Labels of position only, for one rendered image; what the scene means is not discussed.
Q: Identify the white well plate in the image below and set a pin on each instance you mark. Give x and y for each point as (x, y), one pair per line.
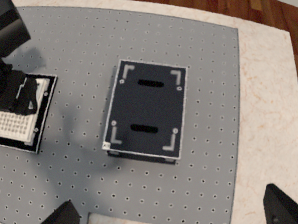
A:
(27, 123)

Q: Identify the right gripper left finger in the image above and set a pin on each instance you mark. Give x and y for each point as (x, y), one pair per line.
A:
(66, 213)

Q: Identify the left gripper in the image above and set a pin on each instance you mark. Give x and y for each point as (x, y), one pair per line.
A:
(10, 81)

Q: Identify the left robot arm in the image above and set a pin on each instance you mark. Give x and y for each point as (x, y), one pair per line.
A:
(12, 32)

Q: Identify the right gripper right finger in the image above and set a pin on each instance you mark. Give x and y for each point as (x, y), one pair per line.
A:
(279, 208)

